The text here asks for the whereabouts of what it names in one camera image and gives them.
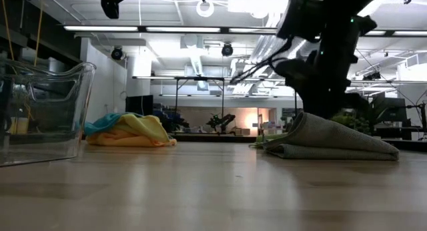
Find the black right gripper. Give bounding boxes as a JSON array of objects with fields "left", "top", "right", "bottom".
[{"left": 274, "top": 47, "right": 371, "bottom": 120}]

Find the green microfiber towel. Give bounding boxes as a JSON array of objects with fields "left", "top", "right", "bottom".
[{"left": 250, "top": 133, "right": 291, "bottom": 149}]

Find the yellow microfiber towel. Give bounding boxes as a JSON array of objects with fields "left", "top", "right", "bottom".
[{"left": 115, "top": 113, "right": 171, "bottom": 144}]

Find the clear plastic bin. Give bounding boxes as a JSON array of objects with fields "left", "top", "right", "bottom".
[{"left": 0, "top": 59, "right": 97, "bottom": 168}]

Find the orange microfiber towel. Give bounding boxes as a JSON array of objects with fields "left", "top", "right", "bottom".
[{"left": 85, "top": 128, "right": 177, "bottom": 148}]

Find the ceiling strip light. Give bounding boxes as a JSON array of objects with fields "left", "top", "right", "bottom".
[
  {"left": 392, "top": 30, "right": 427, "bottom": 37},
  {"left": 228, "top": 27, "right": 278, "bottom": 34},
  {"left": 63, "top": 25, "right": 139, "bottom": 33},
  {"left": 145, "top": 26, "right": 222, "bottom": 33}
]

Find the small green potted plant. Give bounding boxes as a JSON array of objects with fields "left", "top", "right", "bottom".
[{"left": 330, "top": 113, "right": 370, "bottom": 136}]

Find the dark leafy background plant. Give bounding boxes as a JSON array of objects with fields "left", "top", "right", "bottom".
[{"left": 362, "top": 92, "right": 388, "bottom": 125}]

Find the black monitor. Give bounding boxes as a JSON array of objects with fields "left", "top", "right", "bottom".
[
  {"left": 125, "top": 94, "right": 154, "bottom": 117},
  {"left": 376, "top": 97, "right": 408, "bottom": 125}
]

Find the yellow bucket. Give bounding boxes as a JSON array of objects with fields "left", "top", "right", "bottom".
[{"left": 8, "top": 116, "right": 31, "bottom": 135}]

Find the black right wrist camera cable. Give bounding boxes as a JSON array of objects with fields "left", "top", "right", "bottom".
[{"left": 230, "top": 35, "right": 298, "bottom": 85}]

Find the yellow hanging strap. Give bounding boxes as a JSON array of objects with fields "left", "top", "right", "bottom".
[
  {"left": 1, "top": 0, "right": 17, "bottom": 75},
  {"left": 33, "top": 0, "right": 45, "bottom": 67}
]

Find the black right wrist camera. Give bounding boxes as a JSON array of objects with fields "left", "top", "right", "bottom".
[{"left": 276, "top": 0, "right": 330, "bottom": 42}]

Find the white hanging ring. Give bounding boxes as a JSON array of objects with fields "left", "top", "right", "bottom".
[{"left": 195, "top": 0, "right": 215, "bottom": 18}]

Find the black background table frame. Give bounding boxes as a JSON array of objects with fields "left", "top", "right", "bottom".
[{"left": 173, "top": 75, "right": 226, "bottom": 125}]

